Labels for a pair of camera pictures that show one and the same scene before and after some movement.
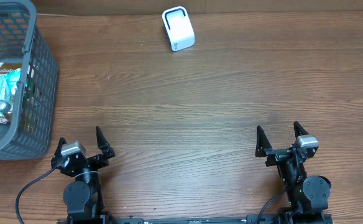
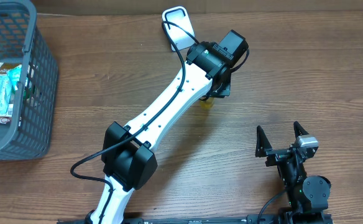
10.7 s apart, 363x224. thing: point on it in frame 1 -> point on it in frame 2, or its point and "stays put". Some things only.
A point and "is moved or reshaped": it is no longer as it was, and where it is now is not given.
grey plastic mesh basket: [10, 35] stays put
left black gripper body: [93, 161] -> [219, 88]
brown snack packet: [7, 68] stays put
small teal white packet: [12, 78] is moved or reshaped
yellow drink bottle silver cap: [2, 106] -> [207, 104]
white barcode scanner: [179, 27] stays put
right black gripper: [264, 149] stays put
